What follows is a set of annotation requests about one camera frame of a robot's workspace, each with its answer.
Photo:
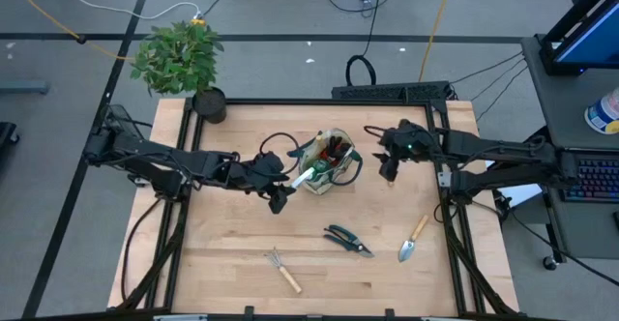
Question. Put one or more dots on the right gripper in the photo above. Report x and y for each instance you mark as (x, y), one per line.
(406, 142)

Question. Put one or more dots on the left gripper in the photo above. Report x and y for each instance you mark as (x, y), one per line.
(266, 176)

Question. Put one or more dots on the green spray bottle white head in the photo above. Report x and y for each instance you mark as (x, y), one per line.
(303, 178)

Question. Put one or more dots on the red black gardening gloves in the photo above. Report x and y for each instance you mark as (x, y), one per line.
(338, 149)

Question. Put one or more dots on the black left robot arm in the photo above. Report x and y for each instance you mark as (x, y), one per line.
(193, 161)

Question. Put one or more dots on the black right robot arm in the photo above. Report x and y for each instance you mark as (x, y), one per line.
(493, 149)

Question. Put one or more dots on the beige green gardening bag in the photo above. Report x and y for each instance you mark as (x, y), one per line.
(319, 188)

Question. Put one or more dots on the black power strip box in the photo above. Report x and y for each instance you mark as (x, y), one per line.
(387, 91)

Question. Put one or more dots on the green pruning shears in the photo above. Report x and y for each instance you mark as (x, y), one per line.
(345, 240)

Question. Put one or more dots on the white paper sheet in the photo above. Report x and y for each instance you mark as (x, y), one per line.
(524, 194)

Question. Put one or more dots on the grey desk cart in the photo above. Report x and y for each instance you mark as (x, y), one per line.
(561, 103)

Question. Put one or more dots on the green potted plant black pot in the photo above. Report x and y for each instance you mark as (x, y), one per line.
(179, 60)

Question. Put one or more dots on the black laptop keyboard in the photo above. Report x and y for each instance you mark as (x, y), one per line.
(597, 178)

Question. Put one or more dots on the white blue wipes container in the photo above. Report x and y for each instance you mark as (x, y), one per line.
(604, 115)

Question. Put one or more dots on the black computer monitor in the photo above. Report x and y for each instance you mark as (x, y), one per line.
(595, 40)

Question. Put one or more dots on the grey metal base bar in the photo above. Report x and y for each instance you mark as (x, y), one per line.
(24, 88)

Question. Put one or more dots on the black caster foot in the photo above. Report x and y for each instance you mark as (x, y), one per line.
(7, 132)

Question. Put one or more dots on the black aluminium table frame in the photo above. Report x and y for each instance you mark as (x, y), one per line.
(314, 101)

